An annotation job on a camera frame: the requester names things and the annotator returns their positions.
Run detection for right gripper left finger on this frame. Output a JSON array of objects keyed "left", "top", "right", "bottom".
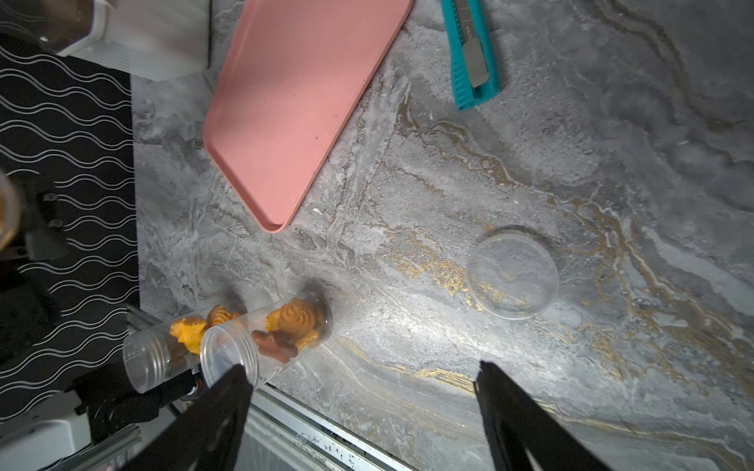
[{"left": 125, "top": 365, "right": 253, "bottom": 470}]

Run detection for clear jar orange cookies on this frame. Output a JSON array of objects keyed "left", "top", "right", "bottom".
[{"left": 122, "top": 305, "right": 241, "bottom": 394}]

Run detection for clear jar brown cookies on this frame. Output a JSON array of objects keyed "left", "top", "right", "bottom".
[{"left": 200, "top": 290, "right": 332, "bottom": 388}]

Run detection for clear jar lid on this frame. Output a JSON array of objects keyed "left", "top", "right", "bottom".
[{"left": 465, "top": 230, "right": 560, "bottom": 321}]

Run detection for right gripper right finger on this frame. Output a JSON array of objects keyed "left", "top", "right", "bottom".
[{"left": 474, "top": 361, "right": 608, "bottom": 470}]

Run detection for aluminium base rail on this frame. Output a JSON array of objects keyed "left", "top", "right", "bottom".
[{"left": 46, "top": 305, "right": 414, "bottom": 471}]

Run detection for pink plastic tray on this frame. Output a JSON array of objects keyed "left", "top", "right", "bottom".
[{"left": 203, "top": 0, "right": 412, "bottom": 234}]

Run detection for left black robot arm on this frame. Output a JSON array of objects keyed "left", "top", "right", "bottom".
[{"left": 1, "top": 174, "right": 194, "bottom": 470}]

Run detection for teal utility knife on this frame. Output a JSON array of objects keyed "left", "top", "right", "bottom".
[{"left": 441, "top": 0, "right": 501, "bottom": 110}]

